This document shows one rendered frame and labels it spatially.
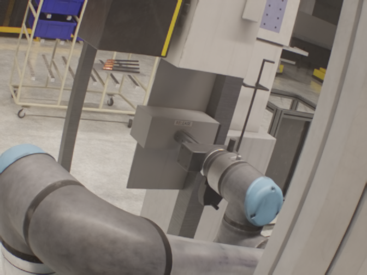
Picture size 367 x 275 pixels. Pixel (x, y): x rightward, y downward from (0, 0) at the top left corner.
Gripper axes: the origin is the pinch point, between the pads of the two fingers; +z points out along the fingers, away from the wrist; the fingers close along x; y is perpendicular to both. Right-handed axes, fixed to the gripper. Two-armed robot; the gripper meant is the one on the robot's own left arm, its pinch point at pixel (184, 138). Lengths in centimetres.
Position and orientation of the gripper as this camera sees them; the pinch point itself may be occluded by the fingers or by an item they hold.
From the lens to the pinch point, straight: 127.4
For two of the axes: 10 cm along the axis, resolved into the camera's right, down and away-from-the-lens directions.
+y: 2.7, -9.1, -3.1
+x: -8.2, -0.5, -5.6
